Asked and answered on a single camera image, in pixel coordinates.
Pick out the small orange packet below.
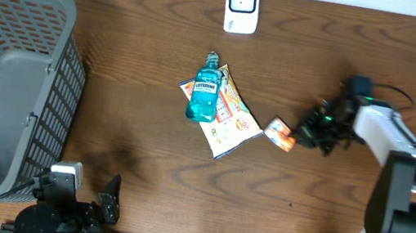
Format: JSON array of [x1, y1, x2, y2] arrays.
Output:
[[264, 117, 296, 152]]

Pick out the cream snack bag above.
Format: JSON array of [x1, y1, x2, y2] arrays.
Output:
[[180, 65, 263, 159]]

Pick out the blue mouthwash bottle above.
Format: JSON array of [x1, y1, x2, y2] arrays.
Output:
[[185, 51, 222, 123]]

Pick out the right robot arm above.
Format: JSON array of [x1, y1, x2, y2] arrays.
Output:
[[293, 96, 416, 233]]

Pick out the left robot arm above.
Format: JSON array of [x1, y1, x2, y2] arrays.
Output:
[[12, 161, 122, 233]]

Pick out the white barcode scanner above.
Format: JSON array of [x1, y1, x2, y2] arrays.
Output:
[[223, 0, 260, 34]]

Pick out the grey plastic shopping basket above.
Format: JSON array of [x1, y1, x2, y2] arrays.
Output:
[[0, 0, 86, 202]]

